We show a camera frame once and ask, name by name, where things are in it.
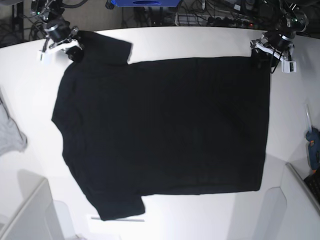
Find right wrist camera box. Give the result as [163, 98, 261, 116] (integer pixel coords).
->
[37, 50, 53, 65]

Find white partition right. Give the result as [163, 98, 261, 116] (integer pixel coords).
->
[263, 163, 320, 240]

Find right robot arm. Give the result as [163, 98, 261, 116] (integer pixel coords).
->
[31, 0, 86, 63]

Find white table slot plate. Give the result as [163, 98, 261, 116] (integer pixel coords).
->
[86, 215, 146, 235]

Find black T-shirt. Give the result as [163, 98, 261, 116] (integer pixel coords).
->
[52, 31, 271, 221]

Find blue plastic box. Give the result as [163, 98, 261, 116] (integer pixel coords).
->
[111, 0, 180, 8]

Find blue glue gun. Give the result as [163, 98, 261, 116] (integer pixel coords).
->
[305, 126, 320, 171]

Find grey cloth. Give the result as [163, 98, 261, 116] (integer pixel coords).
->
[0, 92, 28, 156]

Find black keyboard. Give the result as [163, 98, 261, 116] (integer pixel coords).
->
[304, 171, 320, 203]

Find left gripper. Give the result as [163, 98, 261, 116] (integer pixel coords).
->
[250, 31, 295, 68]

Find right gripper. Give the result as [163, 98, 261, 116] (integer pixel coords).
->
[42, 21, 84, 62]

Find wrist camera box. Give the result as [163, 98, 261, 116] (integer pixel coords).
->
[37, 50, 53, 65]
[281, 60, 297, 74]

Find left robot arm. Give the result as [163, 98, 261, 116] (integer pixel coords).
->
[250, 0, 309, 73]

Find white cabinet left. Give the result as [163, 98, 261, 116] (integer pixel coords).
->
[0, 169, 64, 240]

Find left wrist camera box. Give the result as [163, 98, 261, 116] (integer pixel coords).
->
[281, 60, 297, 74]

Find clear glue stick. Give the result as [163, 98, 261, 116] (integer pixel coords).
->
[304, 104, 312, 133]

